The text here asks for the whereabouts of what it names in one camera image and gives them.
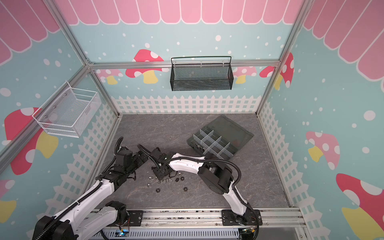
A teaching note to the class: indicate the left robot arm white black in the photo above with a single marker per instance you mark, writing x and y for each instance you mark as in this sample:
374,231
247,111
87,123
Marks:
74,222

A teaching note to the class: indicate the white slotted cable duct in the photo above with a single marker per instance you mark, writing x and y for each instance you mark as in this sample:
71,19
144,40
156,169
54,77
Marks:
172,234

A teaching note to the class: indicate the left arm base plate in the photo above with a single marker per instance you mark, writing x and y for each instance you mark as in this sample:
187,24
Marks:
132,218

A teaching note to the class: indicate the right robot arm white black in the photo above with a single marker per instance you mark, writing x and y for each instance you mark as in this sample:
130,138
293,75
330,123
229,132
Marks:
219,175

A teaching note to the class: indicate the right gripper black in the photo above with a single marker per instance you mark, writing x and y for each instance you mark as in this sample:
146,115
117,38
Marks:
162,172

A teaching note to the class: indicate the black wire mesh basket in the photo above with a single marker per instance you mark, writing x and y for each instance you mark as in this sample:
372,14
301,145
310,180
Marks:
203,73

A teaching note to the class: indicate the white wire mesh basket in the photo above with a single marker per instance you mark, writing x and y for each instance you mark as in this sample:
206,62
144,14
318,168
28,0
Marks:
68,112

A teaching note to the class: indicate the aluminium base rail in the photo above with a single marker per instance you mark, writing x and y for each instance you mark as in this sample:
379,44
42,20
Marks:
172,218

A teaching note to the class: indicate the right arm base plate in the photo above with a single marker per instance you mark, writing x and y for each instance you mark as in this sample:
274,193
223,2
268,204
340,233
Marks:
249,218

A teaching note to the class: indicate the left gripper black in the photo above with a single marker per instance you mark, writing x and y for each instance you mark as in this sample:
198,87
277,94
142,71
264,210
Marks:
140,161

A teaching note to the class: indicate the dark green compartment organizer box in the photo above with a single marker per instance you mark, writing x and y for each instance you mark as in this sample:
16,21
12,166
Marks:
222,138

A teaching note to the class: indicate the silver washers cluster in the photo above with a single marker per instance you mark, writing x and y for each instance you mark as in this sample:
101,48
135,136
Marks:
154,181

